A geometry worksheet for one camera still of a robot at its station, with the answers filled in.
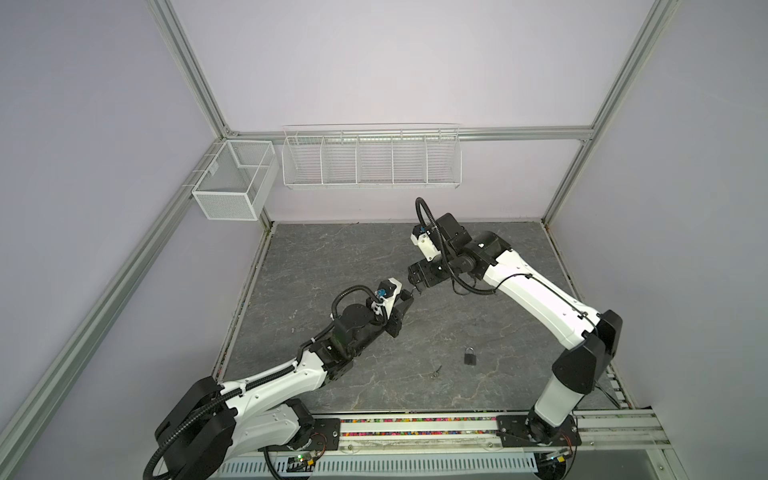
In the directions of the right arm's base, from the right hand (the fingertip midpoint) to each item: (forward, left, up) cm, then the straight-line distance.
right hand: (423, 273), depth 78 cm
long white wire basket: (+40, +16, +10) cm, 44 cm away
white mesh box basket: (+39, +63, +2) cm, 74 cm away
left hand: (-7, +4, -2) cm, 8 cm away
